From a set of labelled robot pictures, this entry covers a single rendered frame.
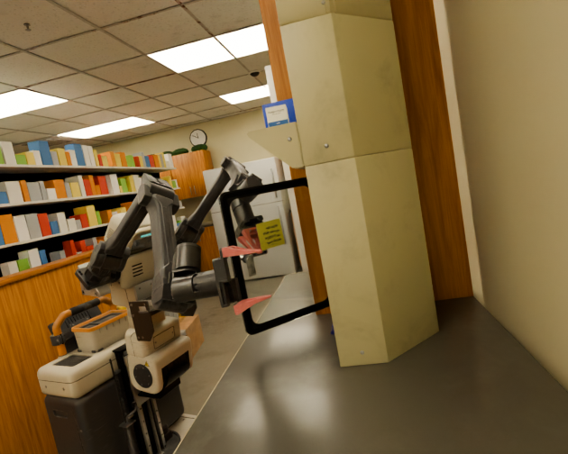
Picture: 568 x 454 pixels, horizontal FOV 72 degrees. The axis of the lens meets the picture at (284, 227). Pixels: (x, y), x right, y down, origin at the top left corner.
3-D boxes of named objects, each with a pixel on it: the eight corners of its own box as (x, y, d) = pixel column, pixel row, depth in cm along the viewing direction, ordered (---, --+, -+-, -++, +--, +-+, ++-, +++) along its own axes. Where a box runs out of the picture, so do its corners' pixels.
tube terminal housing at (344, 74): (426, 307, 118) (386, 44, 110) (453, 357, 86) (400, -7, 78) (343, 316, 123) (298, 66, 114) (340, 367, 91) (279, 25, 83)
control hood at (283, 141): (316, 167, 117) (311, 134, 116) (304, 167, 86) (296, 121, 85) (279, 175, 120) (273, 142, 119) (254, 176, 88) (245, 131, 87)
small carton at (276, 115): (291, 131, 100) (287, 107, 100) (289, 129, 95) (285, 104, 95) (271, 135, 101) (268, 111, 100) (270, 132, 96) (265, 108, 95)
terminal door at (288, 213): (337, 304, 121) (314, 175, 116) (247, 337, 107) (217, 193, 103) (335, 303, 121) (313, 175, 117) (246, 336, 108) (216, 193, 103)
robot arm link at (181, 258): (185, 311, 93) (151, 305, 88) (187, 267, 98) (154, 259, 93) (212, 295, 85) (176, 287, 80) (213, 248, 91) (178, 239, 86)
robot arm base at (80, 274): (102, 264, 151) (73, 272, 140) (110, 249, 147) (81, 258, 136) (114, 280, 149) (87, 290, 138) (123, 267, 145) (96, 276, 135)
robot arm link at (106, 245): (176, 172, 124) (145, 160, 118) (179, 200, 115) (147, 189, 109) (118, 259, 145) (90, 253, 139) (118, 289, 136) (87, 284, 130)
